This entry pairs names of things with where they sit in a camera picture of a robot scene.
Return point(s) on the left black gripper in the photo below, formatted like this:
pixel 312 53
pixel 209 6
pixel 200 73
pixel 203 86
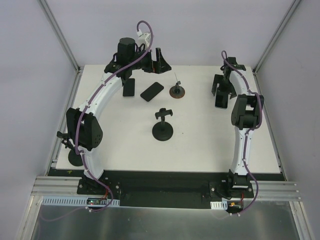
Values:
pixel 152 61

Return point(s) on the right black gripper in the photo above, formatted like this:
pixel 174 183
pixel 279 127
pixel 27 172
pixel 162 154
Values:
pixel 223 86

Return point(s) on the black phone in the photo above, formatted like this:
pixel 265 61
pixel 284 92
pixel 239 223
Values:
pixel 221 99
pixel 151 91
pixel 129 88

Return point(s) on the black phone stand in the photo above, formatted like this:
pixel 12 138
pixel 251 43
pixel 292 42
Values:
pixel 162 130
pixel 73 158

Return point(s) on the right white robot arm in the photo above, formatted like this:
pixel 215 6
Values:
pixel 246 116

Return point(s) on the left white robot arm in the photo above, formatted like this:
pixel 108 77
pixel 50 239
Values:
pixel 84 133

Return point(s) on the brown disc small stand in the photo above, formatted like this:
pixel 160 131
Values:
pixel 177 91

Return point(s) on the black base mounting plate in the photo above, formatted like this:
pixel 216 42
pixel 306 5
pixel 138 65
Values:
pixel 152 189

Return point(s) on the metal sheet front panel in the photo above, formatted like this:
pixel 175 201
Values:
pixel 263 221

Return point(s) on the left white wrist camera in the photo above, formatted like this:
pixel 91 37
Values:
pixel 143 38

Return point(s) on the right aluminium frame post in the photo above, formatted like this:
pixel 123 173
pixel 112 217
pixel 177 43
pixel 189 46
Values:
pixel 277 34

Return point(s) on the aluminium frame post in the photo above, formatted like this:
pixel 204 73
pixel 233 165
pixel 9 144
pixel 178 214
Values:
pixel 277 34
pixel 59 34

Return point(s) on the right white cable duct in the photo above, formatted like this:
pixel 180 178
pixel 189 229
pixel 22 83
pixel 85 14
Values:
pixel 219 205

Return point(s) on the white cable duct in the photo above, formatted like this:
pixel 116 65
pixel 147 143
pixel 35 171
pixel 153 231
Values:
pixel 219 205
pixel 72 201

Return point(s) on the left aluminium frame post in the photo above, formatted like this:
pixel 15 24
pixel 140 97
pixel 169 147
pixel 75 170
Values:
pixel 59 34

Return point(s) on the front aluminium rail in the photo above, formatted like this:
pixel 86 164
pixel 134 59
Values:
pixel 55 186

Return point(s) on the left white cable duct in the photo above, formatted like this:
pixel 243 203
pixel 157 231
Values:
pixel 72 201

